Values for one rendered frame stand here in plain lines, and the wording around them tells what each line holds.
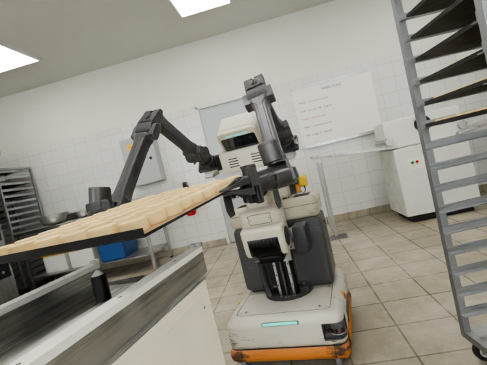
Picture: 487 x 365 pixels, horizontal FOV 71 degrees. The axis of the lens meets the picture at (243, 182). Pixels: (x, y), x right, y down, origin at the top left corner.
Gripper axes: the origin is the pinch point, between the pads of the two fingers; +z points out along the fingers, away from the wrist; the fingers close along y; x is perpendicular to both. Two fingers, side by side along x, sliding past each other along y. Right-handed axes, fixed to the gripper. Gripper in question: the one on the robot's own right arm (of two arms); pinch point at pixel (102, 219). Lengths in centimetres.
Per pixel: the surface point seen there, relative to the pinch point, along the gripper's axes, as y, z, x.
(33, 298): -10.3, 24.7, -17.2
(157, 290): -11.4, 45.3, 3.1
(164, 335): -18, 48, 2
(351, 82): 79, -240, 362
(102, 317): -10, 54, -6
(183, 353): -24, 45, 5
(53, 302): -13.0, 21.8, -14.4
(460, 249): -51, 16, 130
